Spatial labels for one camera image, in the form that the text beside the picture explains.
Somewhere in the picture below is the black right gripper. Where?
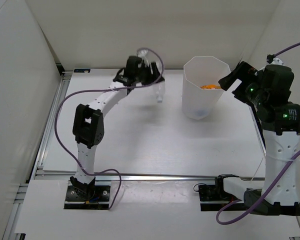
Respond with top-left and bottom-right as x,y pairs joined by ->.
218,61 -> 268,108

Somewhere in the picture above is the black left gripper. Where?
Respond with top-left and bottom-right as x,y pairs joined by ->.
134,61 -> 165,86

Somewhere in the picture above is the clear plastic bottle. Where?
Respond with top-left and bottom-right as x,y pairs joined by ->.
153,81 -> 166,103

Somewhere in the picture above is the orange juice bottle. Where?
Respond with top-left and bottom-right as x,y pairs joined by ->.
200,84 -> 221,90

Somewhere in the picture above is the blue label plastic bottle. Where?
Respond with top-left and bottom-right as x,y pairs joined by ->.
194,109 -> 210,118

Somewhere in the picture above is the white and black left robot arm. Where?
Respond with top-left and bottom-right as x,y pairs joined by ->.
70,56 -> 165,200

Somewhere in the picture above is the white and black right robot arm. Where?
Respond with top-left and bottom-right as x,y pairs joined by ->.
214,61 -> 300,216

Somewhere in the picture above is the white octagonal plastic bin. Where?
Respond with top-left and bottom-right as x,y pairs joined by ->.
181,56 -> 231,120

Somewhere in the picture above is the blue label sticker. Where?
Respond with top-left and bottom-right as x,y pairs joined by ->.
73,68 -> 91,74

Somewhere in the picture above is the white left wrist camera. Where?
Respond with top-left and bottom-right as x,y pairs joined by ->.
136,49 -> 149,66

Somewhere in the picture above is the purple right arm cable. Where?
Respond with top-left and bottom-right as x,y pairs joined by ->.
215,38 -> 300,225

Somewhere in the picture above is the aluminium frame rail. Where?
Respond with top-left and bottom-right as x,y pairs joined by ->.
29,172 -> 266,182

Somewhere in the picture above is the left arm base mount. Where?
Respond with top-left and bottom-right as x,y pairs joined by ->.
63,181 -> 111,210

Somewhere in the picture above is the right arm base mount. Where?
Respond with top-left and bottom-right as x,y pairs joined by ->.
193,174 -> 239,212

